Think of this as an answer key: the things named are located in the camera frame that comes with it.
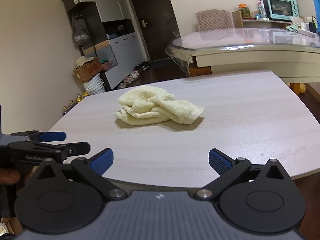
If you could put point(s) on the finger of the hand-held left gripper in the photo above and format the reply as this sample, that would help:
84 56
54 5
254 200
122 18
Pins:
72 148
52 136

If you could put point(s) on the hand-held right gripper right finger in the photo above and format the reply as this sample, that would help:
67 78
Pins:
220 161

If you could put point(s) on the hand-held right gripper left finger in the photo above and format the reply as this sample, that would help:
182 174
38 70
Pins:
102 161

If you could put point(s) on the cream terry towel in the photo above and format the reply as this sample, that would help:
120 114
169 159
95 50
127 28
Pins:
150 105

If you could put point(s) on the person's left hand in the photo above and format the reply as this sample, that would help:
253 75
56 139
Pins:
8 177

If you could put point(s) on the group of cooking oil bottles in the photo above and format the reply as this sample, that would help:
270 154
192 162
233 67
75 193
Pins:
72 102

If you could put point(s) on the white plastic bucket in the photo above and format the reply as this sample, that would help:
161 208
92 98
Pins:
95 85

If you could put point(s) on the brown cardboard box red print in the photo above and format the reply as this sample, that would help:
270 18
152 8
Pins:
87 72

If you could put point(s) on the straw hat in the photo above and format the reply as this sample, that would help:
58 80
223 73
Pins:
83 61

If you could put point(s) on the row of shoes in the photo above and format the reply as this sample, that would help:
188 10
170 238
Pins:
130 76

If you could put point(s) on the colourful cloth pile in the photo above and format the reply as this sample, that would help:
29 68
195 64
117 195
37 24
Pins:
107 65

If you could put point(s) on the beige dining table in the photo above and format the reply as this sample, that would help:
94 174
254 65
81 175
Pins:
250 60

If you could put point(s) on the grey and white cabinet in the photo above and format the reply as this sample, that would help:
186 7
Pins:
122 55

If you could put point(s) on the hanging grey plastic bag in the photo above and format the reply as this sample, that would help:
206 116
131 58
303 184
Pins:
80 33

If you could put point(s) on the glass-topped dining table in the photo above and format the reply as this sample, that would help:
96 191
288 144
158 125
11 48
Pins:
225 37

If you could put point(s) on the dark wooden door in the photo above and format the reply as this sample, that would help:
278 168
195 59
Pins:
155 30

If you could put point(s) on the quilted beige chair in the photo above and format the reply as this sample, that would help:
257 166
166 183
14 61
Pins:
213 20

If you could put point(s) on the wooden desktop shelf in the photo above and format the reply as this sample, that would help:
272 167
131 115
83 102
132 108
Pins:
262 23

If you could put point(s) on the orange-lid glass jar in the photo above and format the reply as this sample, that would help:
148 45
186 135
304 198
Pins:
244 11

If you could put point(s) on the green cloth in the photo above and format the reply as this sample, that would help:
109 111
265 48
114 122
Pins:
292 27

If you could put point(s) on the small white box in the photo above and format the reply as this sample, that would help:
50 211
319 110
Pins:
306 31

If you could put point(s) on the white snack packet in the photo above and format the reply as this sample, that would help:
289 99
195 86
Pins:
262 10

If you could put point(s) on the black power adapter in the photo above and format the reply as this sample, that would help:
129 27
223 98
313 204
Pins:
313 27

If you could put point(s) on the teal toaster oven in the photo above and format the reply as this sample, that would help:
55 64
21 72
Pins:
280 7

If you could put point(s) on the blue thermos jug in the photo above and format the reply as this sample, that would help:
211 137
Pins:
316 10

